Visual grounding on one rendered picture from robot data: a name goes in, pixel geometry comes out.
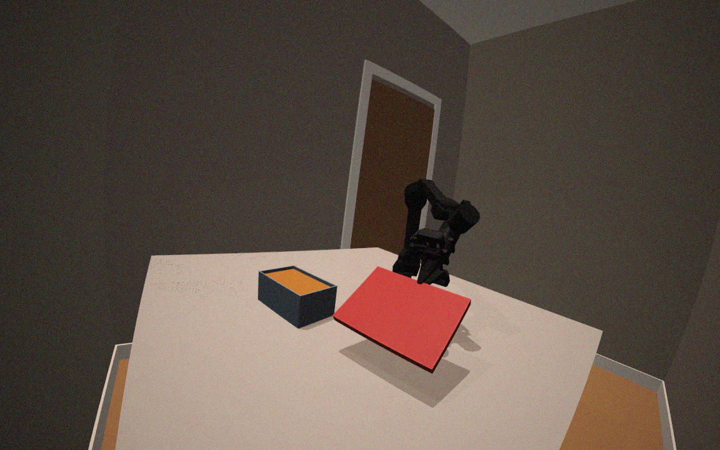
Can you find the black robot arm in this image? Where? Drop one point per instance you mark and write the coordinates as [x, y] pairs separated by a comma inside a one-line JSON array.
[[458, 219]]

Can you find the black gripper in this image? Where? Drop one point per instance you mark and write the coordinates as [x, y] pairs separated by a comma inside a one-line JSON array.
[[441, 245]]

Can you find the red lid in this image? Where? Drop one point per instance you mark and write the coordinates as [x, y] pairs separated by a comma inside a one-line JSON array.
[[415, 321]]

